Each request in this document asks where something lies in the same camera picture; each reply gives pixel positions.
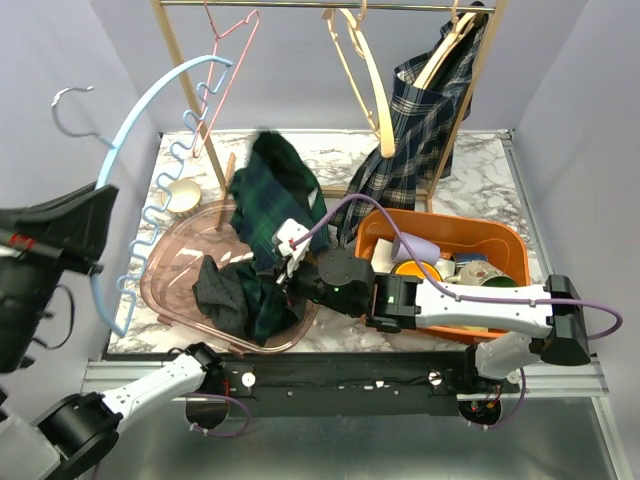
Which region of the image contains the white floral mug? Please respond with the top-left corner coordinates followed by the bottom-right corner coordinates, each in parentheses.
top-left (444, 260), bottom-right (506, 286)

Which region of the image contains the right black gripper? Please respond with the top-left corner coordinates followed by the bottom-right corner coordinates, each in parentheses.
top-left (257, 250), bottom-right (360, 320)

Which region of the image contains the lavender cup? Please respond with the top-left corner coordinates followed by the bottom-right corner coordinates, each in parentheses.
top-left (393, 232), bottom-right (441, 265)

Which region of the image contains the orange plastic bin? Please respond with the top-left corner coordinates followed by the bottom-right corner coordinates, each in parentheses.
top-left (355, 208), bottom-right (531, 344)

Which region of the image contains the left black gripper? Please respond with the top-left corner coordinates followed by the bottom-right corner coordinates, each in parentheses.
top-left (0, 177), bottom-right (122, 367)

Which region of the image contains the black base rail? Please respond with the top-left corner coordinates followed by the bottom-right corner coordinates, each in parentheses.
top-left (196, 351), bottom-right (509, 417)

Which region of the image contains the green bowl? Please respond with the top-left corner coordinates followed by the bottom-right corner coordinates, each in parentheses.
top-left (481, 275), bottom-right (519, 288)

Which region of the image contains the orange bowl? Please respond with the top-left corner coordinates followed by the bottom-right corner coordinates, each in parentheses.
top-left (392, 260), bottom-right (442, 281)

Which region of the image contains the wooden hanger with skirt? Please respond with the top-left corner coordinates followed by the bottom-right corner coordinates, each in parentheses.
top-left (413, 0), bottom-right (484, 90)

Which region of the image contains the white board in bin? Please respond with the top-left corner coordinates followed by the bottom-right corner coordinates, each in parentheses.
top-left (371, 238), bottom-right (397, 274)

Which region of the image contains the small beige bowl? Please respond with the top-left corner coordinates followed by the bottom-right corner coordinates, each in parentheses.
top-left (161, 179), bottom-right (202, 216)

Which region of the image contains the blue rimmed cup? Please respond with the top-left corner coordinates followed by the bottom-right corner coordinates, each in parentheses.
top-left (451, 252), bottom-right (488, 268)

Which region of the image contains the empty wooden hanger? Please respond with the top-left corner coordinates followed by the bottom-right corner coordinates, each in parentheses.
top-left (320, 0), bottom-right (397, 160)

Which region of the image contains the pink transparent basin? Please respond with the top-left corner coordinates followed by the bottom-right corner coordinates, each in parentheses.
top-left (139, 200), bottom-right (319, 356)

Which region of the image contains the wooden clothes rack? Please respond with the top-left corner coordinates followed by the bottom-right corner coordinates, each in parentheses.
top-left (147, 0), bottom-right (510, 214)

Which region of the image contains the light blue wavy hanger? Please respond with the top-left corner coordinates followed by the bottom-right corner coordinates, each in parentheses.
top-left (49, 54), bottom-right (235, 337)

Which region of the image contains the dark grey dotted skirt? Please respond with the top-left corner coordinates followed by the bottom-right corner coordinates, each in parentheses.
top-left (192, 255), bottom-right (249, 340)

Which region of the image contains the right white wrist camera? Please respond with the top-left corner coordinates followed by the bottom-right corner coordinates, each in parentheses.
top-left (273, 218), bottom-right (311, 286)

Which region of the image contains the pink wire hanger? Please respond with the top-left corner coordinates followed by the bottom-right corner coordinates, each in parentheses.
top-left (192, 1), bottom-right (260, 158)

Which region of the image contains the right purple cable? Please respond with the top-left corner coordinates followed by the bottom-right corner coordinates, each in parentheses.
top-left (294, 193), bottom-right (624, 342)

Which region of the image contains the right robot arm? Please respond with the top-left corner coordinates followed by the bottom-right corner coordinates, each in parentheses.
top-left (276, 249), bottom-right (591, 392)

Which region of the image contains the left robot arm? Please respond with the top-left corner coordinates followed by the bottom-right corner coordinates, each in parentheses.
top-left (1, 183), bottom-right (222, 479)

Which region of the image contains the navy beige plaid skirt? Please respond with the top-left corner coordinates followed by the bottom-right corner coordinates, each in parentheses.
top-left (329, 13), bottom-right (489, 246)

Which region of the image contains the green plaid skirt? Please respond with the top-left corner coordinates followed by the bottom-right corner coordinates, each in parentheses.
top-left (230, 130), bottom-right (327, 346)

